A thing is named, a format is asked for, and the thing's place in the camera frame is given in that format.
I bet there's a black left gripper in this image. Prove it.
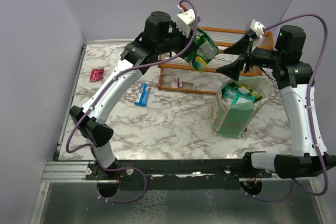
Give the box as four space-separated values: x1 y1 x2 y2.
156 22 198 59

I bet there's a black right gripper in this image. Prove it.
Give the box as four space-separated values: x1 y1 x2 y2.
216 33 283 80

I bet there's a teal snack bag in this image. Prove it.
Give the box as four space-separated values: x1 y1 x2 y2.
222 86 255 105

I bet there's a green Fox's candy bag back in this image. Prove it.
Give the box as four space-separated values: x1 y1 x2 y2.
235 83 263 102

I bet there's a green beige paper bag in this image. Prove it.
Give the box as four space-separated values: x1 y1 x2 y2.
211 76 274 138

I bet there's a red small snack packet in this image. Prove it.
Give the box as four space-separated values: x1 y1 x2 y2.
89 68 104 82

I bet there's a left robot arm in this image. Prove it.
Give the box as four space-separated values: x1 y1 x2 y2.
69 8 200 179

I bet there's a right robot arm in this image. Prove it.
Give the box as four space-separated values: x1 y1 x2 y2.
217 22 335 178

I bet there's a wooden shelf rack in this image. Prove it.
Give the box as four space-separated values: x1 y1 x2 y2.
158 27 274 94

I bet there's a red white staples box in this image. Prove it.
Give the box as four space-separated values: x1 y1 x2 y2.
170 77 195 90

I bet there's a blue snack wrapper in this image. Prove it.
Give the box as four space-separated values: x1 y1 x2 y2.
134 83 150 107

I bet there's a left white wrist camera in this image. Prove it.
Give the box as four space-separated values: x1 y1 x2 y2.
176 9 196 37

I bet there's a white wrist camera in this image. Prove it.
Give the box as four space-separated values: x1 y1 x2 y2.
176 9 196 37
245 19 265 40

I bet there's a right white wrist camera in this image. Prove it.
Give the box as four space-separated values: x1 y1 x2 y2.
245 19 265 40

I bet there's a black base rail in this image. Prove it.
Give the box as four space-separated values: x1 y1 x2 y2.
86 158 271 191

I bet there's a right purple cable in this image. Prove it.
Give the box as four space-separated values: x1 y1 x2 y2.
245 14 329 202

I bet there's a purple cable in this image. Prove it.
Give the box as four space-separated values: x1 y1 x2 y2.
245 14 329 202
65 0 200 204

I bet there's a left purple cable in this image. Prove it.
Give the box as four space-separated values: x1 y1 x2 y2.
65 0 200 204

